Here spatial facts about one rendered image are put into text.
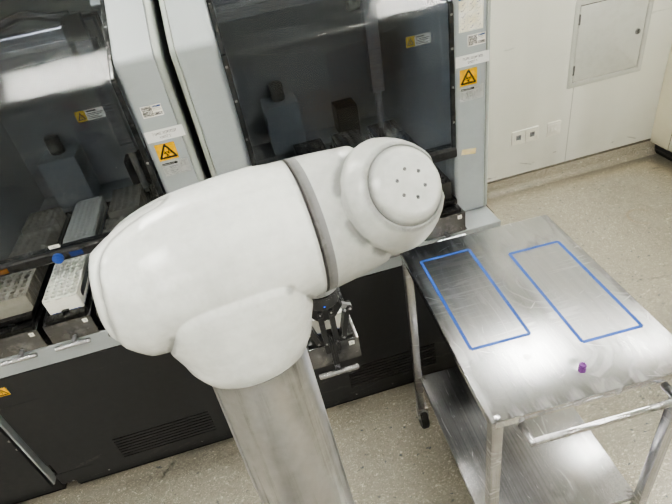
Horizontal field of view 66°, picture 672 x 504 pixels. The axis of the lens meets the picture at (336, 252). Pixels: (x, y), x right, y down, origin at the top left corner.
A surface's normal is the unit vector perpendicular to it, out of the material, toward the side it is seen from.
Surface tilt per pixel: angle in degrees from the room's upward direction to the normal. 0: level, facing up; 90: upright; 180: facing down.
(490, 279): 0
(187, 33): 29
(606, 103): 90
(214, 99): 90
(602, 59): 90
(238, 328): 83
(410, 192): 53
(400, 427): 0
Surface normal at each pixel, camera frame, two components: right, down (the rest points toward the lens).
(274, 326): 0.49, 0.41
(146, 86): 0.23, 0.55
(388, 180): 0.40, -0.11
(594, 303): -0.15, -0.79
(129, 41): -0.02, -0.42
